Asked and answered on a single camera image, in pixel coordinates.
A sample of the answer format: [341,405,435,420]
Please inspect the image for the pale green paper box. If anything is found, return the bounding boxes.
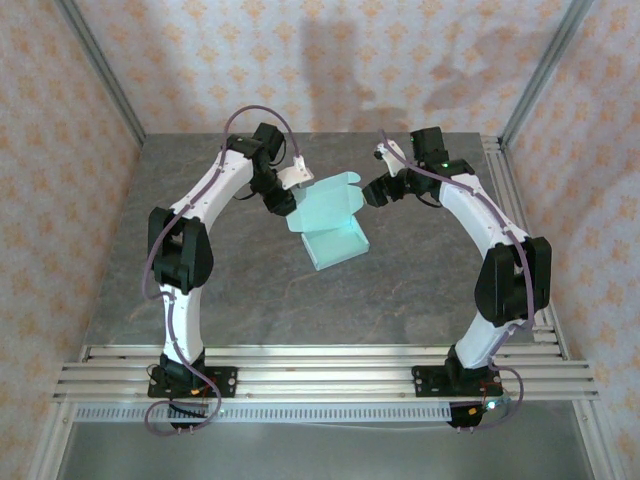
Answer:
[284,171,372,273]

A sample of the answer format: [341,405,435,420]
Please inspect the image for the black left controller board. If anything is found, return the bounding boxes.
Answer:
[167,399,211,432]

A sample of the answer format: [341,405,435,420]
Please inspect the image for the black controller board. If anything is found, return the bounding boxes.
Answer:
[447,399,507,432]
[167,399,211,432]

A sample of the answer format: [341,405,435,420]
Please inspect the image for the black right controller board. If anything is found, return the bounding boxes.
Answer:
[447,399,507,432]

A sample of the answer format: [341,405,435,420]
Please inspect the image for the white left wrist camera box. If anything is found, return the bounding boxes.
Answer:
[277,155,314,190]

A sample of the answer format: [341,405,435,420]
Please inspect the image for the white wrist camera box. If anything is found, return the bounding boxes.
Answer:
[373,141,407,177]
[277,155,314,190]

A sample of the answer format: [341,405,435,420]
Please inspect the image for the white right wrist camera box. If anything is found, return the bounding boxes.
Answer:
[373,141,407,177]

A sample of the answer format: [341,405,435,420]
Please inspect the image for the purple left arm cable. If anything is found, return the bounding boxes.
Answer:
[142,103,302,437]

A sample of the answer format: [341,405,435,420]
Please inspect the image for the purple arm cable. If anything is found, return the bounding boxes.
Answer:
[379,128,539,432]
[142,103,302,437]

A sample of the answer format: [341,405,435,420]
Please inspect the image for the aluminium side rail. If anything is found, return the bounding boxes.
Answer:
[481,134,570,347]

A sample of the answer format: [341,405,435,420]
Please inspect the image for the aluminium frame post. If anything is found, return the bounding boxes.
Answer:
[54,0,147,147]
[498,0,596,150]

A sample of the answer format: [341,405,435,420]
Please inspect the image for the aluminium rail base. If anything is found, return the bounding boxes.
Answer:
[52,344,601,404]

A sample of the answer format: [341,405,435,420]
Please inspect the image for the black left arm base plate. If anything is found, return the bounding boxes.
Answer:
[147,366,238,400]

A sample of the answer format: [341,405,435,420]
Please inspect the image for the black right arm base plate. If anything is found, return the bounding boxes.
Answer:
[412,364,503,399]

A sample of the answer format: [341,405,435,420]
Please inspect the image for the slotted grey cable duct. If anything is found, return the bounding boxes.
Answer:
[74,403,454,424]

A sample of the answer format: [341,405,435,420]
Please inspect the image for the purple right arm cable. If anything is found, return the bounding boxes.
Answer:
[379,128,539,432]

